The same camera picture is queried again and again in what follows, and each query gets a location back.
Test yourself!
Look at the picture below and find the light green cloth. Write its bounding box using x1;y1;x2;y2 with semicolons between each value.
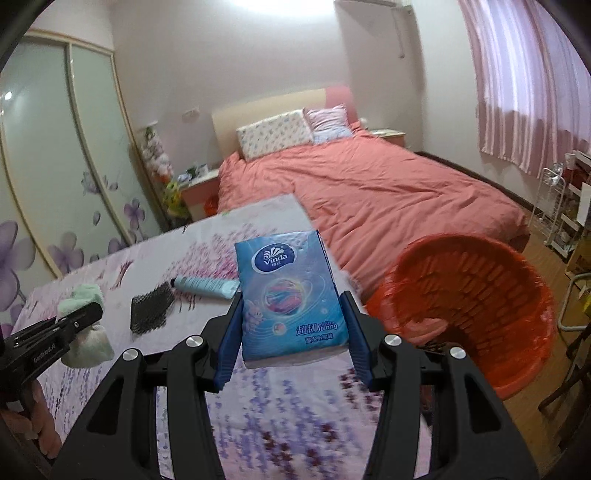
57;284;114;369

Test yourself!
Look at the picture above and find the black hair comb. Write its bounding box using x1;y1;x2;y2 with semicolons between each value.
130;282;175;336

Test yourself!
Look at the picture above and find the teal cosmetic tube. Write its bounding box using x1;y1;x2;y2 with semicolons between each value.
169;276;239;300

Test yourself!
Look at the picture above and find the blue tissue pack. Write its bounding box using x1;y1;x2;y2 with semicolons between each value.
235;231;349;368

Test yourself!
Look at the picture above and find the person's left hand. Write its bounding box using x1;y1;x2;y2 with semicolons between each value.
1;380;62;459

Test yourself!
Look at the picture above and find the cluttered black desk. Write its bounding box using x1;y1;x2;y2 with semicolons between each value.
538;178;590;449

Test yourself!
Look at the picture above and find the red plastic laundry basket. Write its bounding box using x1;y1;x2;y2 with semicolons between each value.
366;234;556;400

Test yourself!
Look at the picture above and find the floral purple pink tablecloth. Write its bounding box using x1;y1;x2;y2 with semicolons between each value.
20;193;435;480

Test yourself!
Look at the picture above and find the sliding wardrobe with flowers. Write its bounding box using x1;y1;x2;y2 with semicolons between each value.
1;32;164;334

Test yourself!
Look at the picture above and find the yellow green plush toy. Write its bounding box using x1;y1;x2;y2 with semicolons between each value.
162;180;190;220

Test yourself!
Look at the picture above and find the pink white nightstand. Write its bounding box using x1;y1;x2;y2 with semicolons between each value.
180;169;219;222

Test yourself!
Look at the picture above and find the plush toy stack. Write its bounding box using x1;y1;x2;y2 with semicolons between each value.
141;122;174;185

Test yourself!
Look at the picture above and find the small red bin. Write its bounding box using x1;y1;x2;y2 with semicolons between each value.
204;195;218;217

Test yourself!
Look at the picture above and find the salmon pink bed duvet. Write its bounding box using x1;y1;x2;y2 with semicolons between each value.
218;127;530;299

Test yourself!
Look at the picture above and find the far right nightstand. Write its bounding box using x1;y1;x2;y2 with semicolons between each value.
370;129;406;148

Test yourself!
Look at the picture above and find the cream and pink headboard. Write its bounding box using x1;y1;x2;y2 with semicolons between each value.
211;85;359;159

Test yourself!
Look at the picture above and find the white floral pillow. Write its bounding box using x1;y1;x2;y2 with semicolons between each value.
236;109;314;161

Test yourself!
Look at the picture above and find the pink striped pillow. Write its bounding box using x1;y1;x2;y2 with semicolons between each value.
304;105;353;145

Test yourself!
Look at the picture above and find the pink striped curtain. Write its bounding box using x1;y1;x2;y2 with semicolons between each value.
460;1;590;176

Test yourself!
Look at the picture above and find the white wire rack shelf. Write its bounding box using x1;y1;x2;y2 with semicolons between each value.
529;163;580;260

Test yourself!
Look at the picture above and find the wall power outlet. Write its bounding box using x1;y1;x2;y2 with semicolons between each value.
181;107;200;123

